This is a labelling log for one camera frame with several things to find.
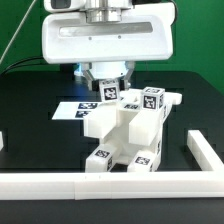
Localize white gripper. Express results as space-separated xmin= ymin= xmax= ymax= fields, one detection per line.
xmin=42 ymin=0 xmax=175 ymax=92

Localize white tagged cube nut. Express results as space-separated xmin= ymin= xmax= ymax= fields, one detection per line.
xmin=141 ymin=87 xmax=165 ymax=111
xmin=99 ymin=79 xmax=119 ymax=102

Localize white chair back frame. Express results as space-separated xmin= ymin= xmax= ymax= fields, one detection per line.
xmin=118 ymin=87 xmax=182 ymax=119

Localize white chair seat part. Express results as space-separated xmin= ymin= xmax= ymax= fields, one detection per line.
xmin=84 ymin=104 xmax=163 ymax=168

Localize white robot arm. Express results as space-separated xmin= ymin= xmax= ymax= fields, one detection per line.
xmin=42 ymin=0 xmax=177 ymax=90

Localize white U-shaped obstacle fence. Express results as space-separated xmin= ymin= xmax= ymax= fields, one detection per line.
xmin=0 ymin=130 xmax=224 ymax=200

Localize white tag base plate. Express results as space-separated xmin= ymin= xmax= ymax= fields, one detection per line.
xmin=52 ymin=102 xmax=100 ymax=120

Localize black cables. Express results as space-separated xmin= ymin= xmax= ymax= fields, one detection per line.
xmin=0 ymin=56 xmax=44 ymax=77

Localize white diagonal cable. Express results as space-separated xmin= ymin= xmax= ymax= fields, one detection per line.
xmin=0 ymin=0 xmax=38 ymax=66

